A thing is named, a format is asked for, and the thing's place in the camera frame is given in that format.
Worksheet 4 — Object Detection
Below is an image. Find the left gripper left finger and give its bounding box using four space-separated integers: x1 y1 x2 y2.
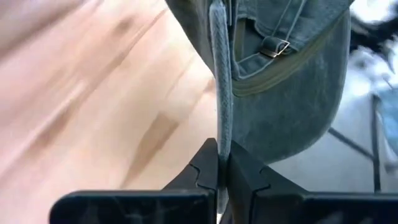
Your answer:
49 138 218 224

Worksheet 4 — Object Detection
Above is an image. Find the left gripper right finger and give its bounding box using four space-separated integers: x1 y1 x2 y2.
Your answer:
226 141 398 224

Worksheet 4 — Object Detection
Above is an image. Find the green denim baseball cap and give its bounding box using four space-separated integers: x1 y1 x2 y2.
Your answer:
164 0 355 215

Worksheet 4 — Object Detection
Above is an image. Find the thin black floor stand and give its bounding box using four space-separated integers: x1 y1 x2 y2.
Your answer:
328 93 382 194

